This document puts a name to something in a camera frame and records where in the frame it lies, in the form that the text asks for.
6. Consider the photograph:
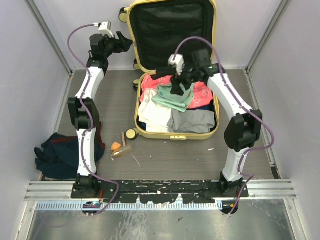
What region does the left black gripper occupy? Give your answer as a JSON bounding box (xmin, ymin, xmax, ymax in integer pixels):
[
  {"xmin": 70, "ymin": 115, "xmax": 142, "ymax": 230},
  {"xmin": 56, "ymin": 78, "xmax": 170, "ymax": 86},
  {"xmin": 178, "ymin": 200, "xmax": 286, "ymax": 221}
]
[{"xmin": 102, "ymin": 31, "xmax": 133, "ymax": 58}]

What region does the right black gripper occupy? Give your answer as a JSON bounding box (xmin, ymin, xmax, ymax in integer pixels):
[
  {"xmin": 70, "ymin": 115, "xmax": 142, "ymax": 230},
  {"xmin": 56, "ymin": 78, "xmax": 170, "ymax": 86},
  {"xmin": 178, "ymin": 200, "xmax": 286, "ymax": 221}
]
[{"xmin": 170, "ymin": 61, "xmax": 200, "ymax": 96}]

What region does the mint green cloth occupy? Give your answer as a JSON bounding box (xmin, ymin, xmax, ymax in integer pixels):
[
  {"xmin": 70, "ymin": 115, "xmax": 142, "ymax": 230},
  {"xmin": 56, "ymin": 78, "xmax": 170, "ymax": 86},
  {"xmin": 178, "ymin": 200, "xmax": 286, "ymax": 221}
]
[{"xmin": 151, "ymin": 83, "xmax": 194, "ymax": 113}]

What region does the pink patterned garment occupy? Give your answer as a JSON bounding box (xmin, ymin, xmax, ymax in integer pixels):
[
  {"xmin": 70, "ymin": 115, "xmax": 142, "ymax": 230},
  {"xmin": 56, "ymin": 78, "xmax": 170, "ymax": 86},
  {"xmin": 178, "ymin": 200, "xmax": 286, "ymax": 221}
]
[{"xmin": 140, "ymin": 74, "xmax": 213, "ymax": 109}]

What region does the blue garment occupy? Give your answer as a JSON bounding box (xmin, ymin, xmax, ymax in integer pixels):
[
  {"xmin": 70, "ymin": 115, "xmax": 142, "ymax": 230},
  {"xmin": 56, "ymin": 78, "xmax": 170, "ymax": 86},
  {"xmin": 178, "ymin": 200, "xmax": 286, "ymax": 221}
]
[{"xmin": 136, "ymin": 101, "xmax": 215, "ymax": 131}]

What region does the yellow hard-shell suitcase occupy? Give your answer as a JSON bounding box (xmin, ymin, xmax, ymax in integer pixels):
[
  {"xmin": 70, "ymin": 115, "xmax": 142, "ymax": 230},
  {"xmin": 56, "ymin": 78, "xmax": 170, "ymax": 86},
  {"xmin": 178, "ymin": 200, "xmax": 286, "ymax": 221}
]
[{"xmin": 118, "ymin": 0, "xmax": 221, "ymax": 142}]

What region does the grey cloth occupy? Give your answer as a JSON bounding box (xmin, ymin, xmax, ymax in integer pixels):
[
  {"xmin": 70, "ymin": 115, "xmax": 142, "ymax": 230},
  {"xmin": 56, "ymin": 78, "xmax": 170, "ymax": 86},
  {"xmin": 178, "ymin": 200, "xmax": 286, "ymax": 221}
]
[{"xmin": 167, "ymin": 109, "xmax": 216, "ymax": 134}]

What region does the white t-shirt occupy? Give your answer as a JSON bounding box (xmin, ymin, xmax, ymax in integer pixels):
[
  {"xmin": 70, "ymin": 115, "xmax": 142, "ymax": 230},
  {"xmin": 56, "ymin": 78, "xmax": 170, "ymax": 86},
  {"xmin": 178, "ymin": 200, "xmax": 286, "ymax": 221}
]
[{"xmin": 137, "ymin": 88, "xmax": 172, "ymax": 133}]

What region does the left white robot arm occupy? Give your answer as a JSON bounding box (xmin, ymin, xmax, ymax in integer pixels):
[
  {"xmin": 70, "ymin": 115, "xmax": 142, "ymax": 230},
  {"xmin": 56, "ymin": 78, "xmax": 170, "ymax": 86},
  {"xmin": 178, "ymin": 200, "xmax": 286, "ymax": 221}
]
[{"xmin": 67, "ymin": 31, "xmax": 133, "ymax": 198}]

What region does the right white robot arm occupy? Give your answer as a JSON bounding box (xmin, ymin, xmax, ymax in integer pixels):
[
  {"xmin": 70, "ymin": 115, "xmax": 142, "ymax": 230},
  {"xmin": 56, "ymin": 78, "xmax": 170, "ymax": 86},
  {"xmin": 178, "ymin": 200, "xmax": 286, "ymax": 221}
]
[{"xmin": 168, "ymin": 49, "xmax": 263, "ymax": 197}]

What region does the brown lipstick tube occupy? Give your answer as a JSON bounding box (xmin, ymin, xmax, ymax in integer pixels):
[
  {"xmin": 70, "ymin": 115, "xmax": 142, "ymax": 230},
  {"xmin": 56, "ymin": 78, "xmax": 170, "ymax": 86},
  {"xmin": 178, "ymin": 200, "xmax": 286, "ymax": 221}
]
[{"xmin": 121, "ymin": 132, "xmax": 127, "ymax": 146}]

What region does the amber perfume bottle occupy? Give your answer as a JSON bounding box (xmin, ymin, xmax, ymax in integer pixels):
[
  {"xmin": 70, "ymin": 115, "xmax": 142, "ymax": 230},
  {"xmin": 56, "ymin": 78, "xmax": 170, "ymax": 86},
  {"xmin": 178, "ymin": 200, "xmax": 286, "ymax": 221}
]
[{"xmin": 111, "ymin": 144, "xmax": 133, "ymax": 158}]

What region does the orange makeup sponge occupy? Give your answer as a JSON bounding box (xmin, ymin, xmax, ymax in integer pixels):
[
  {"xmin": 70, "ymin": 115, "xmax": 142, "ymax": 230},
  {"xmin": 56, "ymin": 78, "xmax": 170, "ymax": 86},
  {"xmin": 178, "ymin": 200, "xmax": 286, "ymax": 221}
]
[{"xmin": 110, "ymin": 141, "xmax": 122, "ymax": 152}]

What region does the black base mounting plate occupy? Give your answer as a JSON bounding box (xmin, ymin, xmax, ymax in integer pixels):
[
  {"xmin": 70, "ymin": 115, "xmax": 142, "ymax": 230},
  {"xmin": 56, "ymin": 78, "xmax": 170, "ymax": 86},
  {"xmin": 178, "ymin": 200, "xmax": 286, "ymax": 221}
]
[{"xmin": 71, "ymin": 179, "xmax": 249, "ymax": 204}]

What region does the dark navy maroon garment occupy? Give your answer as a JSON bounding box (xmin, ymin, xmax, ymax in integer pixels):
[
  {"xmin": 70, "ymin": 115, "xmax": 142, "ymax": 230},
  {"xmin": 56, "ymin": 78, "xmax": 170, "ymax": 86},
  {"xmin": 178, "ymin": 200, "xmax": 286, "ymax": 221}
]
[{"xmin": 34, "ymin": 122, "xmax": 106, "ymax": 180}]

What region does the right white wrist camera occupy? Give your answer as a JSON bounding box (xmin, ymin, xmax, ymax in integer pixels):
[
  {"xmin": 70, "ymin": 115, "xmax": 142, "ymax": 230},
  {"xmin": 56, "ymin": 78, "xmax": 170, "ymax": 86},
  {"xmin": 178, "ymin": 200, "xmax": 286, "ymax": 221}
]
[{"xmin": 168, "ymin": 53, "xmax": 185, "ymax": 76}]

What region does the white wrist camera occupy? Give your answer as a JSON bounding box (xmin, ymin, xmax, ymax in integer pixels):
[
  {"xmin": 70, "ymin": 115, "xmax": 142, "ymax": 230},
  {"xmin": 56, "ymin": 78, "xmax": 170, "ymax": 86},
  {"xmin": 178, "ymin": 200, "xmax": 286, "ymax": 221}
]
[
  {"xmin": 168, "ymin": 53, "xmax": 185, "ymax": 76},
  {"xmin": 93, "ymin": 20, "xmax": 114, "ymax": 38}
]

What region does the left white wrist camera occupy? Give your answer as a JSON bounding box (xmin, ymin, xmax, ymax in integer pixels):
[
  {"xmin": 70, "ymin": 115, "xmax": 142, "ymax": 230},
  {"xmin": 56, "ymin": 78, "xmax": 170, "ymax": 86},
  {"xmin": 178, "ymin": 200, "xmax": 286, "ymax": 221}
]
[{"xmin": 93, "ymin": 20, "xmax": 114, "ymax": 38}]

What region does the grey slotted cable duct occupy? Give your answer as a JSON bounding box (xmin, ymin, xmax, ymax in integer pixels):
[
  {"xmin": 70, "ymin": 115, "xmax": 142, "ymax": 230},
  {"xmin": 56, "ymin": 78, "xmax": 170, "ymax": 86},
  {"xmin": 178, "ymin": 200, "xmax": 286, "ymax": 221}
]
[{"xmin": 35, "ymin": 200, "xmax": 223, "ymax": 211}]

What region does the aluminium rail frame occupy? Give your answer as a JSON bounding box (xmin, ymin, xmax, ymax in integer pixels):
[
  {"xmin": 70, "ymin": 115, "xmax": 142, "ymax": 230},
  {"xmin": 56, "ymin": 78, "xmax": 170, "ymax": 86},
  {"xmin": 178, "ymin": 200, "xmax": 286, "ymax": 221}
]
[{"xmin": 24, "ymin": 179, "xmax": 297, "ymax": 201}]

